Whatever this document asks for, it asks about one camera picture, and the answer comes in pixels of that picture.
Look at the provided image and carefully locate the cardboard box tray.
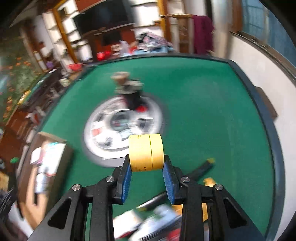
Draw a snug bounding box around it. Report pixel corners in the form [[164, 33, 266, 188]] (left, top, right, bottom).
[[18, 132, 73, 229]]

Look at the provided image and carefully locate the yellow tape roll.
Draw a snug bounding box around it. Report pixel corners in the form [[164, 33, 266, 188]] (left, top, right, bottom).
[[129, 133, 165, 172]]

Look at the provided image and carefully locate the maroon cloth on chair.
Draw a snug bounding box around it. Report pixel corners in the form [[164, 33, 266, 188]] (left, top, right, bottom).
[[192, 15, 214, 55]]

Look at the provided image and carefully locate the white pink small box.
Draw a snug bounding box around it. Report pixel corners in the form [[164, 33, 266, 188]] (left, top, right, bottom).
[[113, 209, 144, 239]]

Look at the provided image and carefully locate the black jar with cork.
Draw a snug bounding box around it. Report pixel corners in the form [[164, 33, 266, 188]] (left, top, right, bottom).
[[111, 71, 148, 113]]

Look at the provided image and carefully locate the round grey table console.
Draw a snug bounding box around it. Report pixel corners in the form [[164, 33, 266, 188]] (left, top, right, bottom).
[[82, 93, 169, 168]]

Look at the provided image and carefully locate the black seasoning packet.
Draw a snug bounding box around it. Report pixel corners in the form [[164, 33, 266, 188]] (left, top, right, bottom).
[[128, 204, 182, 240]]

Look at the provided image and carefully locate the pile of clothes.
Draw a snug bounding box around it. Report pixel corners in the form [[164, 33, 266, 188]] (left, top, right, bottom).
[[132, 32, 175, 55]]

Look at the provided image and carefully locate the black television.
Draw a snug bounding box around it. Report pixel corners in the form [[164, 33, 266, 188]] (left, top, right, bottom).
[[73, 0, 134, 35]]

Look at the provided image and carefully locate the teal tissue pack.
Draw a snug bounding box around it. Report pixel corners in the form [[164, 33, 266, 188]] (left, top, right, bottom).
[[41, 142, 66, 177]]

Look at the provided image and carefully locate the wooden chair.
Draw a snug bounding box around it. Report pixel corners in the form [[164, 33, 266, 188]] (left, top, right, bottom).
[[159, 14, 193, 53]]

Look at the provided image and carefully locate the wooden stool by wall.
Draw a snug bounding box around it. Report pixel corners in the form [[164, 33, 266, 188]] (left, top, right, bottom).
[[255, 86, 278, 121]]

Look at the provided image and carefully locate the black pen pink tip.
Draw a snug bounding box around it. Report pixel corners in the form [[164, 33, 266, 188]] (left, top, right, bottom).
[[136, 192, 167, 211]]

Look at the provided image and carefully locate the yellow snack packet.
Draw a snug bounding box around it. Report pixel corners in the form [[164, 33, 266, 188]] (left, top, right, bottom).
[[172, 177, 217, 222]]

